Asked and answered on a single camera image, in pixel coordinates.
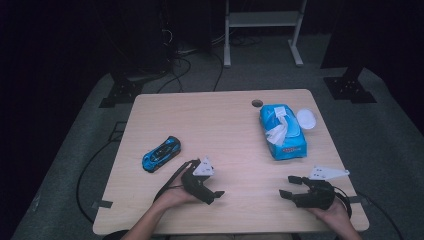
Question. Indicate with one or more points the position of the black stand base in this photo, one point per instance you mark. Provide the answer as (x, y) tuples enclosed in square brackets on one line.
[(348, 89), (121, 93)]

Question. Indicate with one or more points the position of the white metal table frame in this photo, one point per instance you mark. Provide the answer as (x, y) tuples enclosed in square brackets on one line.
[(263, 19)]

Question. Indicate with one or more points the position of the person's left hand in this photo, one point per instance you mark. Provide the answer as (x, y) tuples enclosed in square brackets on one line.
[(175, 197)]

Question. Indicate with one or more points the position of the blue toy car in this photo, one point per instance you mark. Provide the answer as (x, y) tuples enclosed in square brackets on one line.
[(161, 154)]

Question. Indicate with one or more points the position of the grey tape strip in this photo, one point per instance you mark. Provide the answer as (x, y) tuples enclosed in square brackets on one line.
[(356, 199), (102, 204)]

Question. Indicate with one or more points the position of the person's right hand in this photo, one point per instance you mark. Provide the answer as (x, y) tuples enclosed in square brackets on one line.
[(331, 213)]

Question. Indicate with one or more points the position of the blue wet wipe pack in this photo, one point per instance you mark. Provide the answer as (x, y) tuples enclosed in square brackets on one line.
[(286, 146)]

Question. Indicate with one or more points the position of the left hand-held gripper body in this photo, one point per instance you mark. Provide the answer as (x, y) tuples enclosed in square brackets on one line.
[(196, 185)]

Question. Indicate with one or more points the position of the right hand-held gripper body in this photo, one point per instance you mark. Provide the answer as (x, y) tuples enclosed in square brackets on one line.
[(316, 196)]

